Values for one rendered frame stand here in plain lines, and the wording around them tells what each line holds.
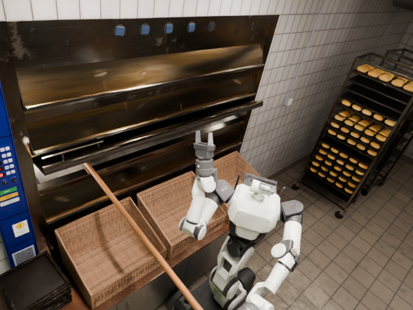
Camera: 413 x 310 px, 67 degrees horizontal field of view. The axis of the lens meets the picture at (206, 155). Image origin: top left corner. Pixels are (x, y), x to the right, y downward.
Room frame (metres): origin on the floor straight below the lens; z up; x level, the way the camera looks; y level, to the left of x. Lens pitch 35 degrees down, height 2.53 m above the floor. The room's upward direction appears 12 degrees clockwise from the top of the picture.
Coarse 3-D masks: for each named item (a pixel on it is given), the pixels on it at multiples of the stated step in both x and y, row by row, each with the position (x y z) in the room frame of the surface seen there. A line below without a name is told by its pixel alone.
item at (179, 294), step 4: (176, 292) 1.36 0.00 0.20; (180, 292) 1.37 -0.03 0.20; (172, 296) 1.33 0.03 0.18; (176, 296) 1.33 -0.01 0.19; (180, 296) 1.34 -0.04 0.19; (172, 300) 1.31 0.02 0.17; (176, 300) 1.31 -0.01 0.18; (168, 304) 1.29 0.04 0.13; (172, 304) 1.28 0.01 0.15; (168, 308) 1.28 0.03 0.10; (172, 308) 1.29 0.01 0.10
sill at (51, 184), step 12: (240, 120) 2.56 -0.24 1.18; (204, 132) 2.21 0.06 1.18; (216, 132) 2.31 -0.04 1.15; (168, 144) 1.93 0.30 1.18; (180, 144) 2.00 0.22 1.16; (132, 156) 1.69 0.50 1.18; (144, 156) 1.75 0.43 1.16; (96, 168) 1.50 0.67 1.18; (108, 168) 1.53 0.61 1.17; (60, 180) 1.32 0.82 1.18; (72, 180) 1.35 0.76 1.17; (48, 192) 1.24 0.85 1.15
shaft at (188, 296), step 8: (88, 168) 1.45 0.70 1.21; (96, 176) 1.39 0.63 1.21; (104, 184) 1.34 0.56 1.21; (112, 200) 1.24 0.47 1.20; (120, 208) 1.19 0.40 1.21; (128, 216) 1.14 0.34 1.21; (136, 232) 1.06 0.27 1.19; (144, 240) 1.01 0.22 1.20; (152, 248) 0.97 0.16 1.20; (160, 256) 0.94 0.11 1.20; (160, 264) 0.90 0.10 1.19; (168, 272) 0.87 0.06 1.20; (176, 280) 0.83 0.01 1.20; (184, 288) 0.80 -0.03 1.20; (184, 296) 0.77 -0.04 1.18; (192, 296) 0.77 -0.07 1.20; (192, 304) 0.74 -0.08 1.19
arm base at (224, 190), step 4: (220, 180) 1.34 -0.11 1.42; (224, 180) 1.35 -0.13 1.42; (220, 184) 1.33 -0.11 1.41; (224, 184) 1.34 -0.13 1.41; (228, 184) 1.34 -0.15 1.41; (216, 188) 1.30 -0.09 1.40; (220, 188) 1.31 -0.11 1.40; (224, 188) 1.32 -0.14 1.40; (228, 188) 1.32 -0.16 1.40; (232, 188) 1.33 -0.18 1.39; (216, 192) 1.28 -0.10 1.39; (220, 192) 1.29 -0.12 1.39; (224, 192) 1.30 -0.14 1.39; (228, 192) 1.31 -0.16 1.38; (232, 192) 1.32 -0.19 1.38; (220, 196) 1.27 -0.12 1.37; (224, 196) 1.28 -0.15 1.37; (228, 196) 1.29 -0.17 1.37; (220, 200) 1.28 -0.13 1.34; (224, 200) 1.26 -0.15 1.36
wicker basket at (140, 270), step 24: (96, 216) 1.42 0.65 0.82; (120, 216) 1.54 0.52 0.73; (72, 240) 1.26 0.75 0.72; (120, 240) 1.44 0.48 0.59; (72, 264) 1.07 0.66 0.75; (96, 264) 1.21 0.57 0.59; (120, 264) 1.25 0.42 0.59; (144, 264) 1.20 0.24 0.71; (96, 288) 1.05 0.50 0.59; (120, 288) 1.07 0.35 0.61
